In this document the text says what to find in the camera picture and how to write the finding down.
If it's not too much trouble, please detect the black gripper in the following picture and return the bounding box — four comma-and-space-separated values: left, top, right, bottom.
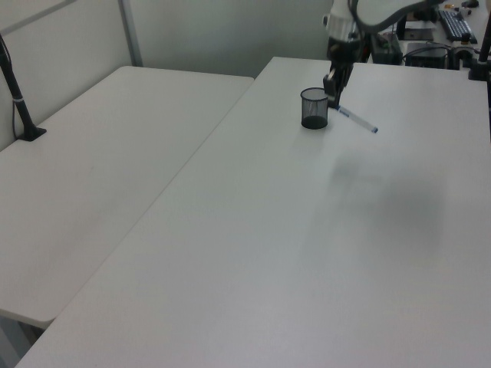
321, 35, 364, 110

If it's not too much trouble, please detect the blue and white marker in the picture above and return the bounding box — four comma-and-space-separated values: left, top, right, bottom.
334, 106, 381, 135

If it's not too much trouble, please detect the black mesh pen cup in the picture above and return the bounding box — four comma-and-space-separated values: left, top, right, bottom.
300, 87, 330, 130

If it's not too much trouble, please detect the black electronics box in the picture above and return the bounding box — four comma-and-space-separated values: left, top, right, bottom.
369, 31, 404, 64

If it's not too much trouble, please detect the black desktop computer case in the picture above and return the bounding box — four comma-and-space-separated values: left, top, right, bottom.
405, 41, 450, 70

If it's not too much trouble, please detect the black computer keyboard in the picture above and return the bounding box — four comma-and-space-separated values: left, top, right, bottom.
437, 8, 479, 44

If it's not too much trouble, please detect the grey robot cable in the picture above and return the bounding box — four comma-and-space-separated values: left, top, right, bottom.
347, 0, 448, 44

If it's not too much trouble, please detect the black clamped camera pole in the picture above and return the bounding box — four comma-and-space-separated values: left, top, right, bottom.
466, 0, 491, 82

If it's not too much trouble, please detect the grey partition post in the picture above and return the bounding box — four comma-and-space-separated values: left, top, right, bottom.
117, 0, 144, 68

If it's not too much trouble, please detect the black camera stand with cable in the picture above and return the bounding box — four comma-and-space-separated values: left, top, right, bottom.
0, 33, 48, 143

